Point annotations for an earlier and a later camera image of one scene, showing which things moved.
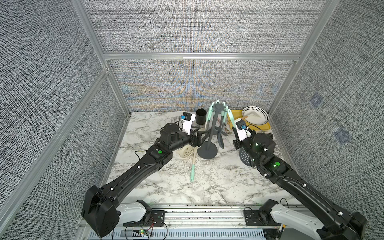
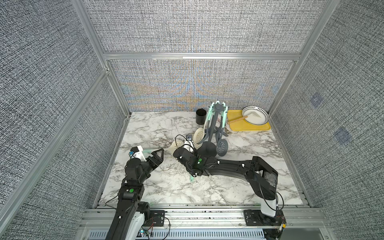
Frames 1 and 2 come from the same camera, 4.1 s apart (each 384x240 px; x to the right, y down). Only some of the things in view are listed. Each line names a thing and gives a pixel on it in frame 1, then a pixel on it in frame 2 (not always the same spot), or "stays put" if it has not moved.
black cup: [201, 114] stays put
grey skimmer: [217, 107] → [218, 135]
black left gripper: [198, 142] → [158, 160]
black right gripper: [239, 143] → [194, 154]
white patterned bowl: [256, 115] stays put
